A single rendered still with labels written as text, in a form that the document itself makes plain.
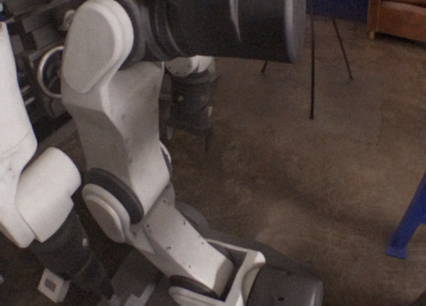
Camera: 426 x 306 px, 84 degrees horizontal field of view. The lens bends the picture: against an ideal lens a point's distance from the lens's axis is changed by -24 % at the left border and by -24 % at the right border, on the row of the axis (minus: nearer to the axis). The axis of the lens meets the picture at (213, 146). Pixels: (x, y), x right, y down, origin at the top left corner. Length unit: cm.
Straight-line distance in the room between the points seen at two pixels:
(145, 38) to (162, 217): 44
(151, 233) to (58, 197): 33
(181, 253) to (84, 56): 50
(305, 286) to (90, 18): 67
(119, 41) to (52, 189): 18
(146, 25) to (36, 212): 24
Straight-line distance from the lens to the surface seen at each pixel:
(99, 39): 33
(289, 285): 72
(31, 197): 35
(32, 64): 118
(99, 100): 39
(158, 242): 66
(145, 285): 95
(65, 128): 129
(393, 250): 129
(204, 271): 75
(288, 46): 28
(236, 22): 28
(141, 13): 32
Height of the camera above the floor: 101
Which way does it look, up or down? 38 degrees down
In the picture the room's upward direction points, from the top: 8 degrees counter-clockwise
